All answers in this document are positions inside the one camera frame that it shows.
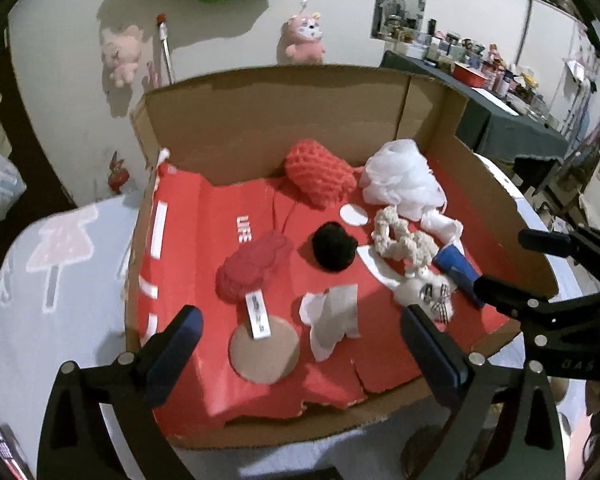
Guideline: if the pale pink plush toy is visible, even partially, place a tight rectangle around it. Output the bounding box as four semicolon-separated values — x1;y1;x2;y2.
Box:
100;25;146;88

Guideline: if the dark brown door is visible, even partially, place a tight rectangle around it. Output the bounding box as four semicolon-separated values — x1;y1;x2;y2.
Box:
0;0;78;281

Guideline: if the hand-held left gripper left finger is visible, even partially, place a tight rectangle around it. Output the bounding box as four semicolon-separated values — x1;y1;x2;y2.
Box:
37;305;204;480

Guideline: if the bright pink plush toy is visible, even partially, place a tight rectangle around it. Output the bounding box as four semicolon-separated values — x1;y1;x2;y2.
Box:
282;2;327;65

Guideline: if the red bowl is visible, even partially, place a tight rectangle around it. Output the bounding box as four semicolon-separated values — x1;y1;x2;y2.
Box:
452;61;483;86

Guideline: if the small red wall ornament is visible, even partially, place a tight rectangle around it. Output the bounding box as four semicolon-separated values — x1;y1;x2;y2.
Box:
107;150;131;195

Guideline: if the black pompom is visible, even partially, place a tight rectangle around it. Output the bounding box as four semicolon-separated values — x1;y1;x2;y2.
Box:
312;221;357;272

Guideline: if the table with dark green cloth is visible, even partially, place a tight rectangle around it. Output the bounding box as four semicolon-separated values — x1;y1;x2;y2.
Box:
380;50;571;181

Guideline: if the red and white stick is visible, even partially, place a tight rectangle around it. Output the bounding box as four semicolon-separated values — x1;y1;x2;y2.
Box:
156;12;176;86

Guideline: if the clear plastic bag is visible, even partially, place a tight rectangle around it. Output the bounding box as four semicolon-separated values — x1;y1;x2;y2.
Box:
0;142;27;222

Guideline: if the small white teddy bear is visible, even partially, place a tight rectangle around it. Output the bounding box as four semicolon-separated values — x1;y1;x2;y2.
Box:
392;267;456;323

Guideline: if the orange foam net sleeve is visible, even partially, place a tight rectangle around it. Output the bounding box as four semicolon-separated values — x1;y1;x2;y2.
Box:
282;140;358;209

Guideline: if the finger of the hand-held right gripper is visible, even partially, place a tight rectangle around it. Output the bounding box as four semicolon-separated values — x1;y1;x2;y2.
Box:
517;227;600;281
472;274;551;321

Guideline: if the torn white paper piece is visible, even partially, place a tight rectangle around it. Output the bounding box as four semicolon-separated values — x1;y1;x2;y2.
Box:
299;284;362;362

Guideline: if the dark red-striped box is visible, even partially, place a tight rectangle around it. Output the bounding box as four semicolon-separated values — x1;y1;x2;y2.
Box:
0;425;33;480

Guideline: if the group of bottles and cosmetics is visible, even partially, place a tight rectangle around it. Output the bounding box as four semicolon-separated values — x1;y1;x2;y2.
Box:
380;10;556;121

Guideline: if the cream crochet piece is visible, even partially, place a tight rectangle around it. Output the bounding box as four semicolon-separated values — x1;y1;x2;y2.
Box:
371;205;438;263

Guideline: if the white mesh bath pouf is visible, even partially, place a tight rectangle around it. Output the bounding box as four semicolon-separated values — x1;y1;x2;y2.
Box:
358;138;448;221

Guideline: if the cardboard box red inside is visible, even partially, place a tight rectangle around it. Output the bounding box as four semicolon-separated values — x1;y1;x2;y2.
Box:
125;64;561;451

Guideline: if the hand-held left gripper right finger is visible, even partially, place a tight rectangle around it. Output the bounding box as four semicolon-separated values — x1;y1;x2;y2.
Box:
400;304;568;480

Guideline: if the red knitted yarn piece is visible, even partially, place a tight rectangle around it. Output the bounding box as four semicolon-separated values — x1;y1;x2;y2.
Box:
216;230;295;340

